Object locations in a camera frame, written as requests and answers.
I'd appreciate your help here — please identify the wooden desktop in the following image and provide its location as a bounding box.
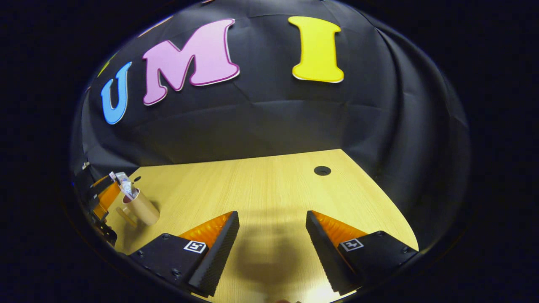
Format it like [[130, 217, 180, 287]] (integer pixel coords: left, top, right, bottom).
[[105, 149, 419, 303]]

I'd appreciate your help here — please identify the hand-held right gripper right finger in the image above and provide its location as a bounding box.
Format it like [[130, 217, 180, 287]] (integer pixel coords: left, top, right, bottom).
[[305, 210, 419, 296]]

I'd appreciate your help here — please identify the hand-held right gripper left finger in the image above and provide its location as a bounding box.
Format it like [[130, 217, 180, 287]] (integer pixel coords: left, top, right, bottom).
[[128, 210, 240, 297]]

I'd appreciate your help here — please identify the beige cup with handle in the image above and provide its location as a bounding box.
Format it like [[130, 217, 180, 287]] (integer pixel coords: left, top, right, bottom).
[[116, 188, 160, 228]]

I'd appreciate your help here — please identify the white toothpaste tube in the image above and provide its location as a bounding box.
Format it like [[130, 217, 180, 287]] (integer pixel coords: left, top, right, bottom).
[[116, 172, 139, 199]]

